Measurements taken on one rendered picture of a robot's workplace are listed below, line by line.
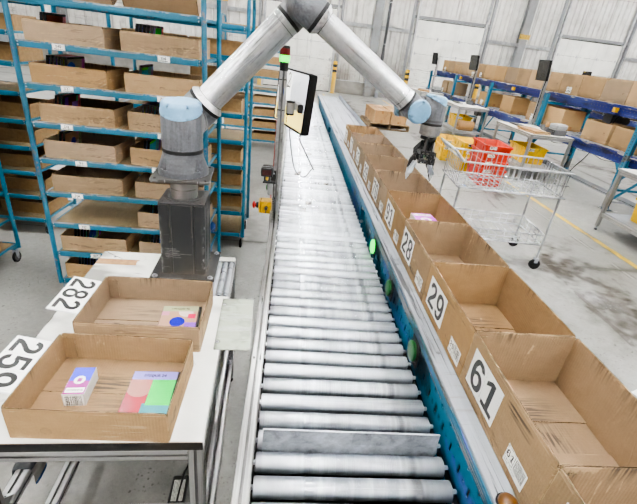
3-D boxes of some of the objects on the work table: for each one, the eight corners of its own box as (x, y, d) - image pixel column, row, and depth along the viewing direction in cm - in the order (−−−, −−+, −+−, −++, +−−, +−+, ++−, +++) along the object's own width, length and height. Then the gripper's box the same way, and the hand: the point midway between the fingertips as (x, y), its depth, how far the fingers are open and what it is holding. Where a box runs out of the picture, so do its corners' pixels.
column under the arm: (149, 279, 168) (142, 204, 153) (164, 250, 190) (159, 182, 176) (213, 282, 171) (213, 208, 156) (221, 253, 194) (221, 187, 179)
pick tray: (109, 298, 153) (106, 275, 149) (213, 303, 158) (213, 281, 153) (75, 348, 128) (70, 322, 124) (200, 352, 133) (200, 328, 128)
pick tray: (66, 358, 124) (60, 331, 120) (194, 364, 128) (193, 338, 123) (7, 438, 99) (-3, 409, 95) (170, 443, 103) (167, 415, 98)
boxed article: (98, 379, 118) (96, 367, 116) (86, 406, 109) (83, 394, 107) (78, 379, 117) (75, 367, 115) (63, 407, 108) (60, 394, 106)
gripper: (413, 136, 174) (403, 182, 183) (451, 140, 176) (439, 186, 185) (408, 132, 182) (399, 177, 191) (444, 136, 183) (433, 180, 193)
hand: (417, 178), depth 190 cm, fingers open, 10 cm apart
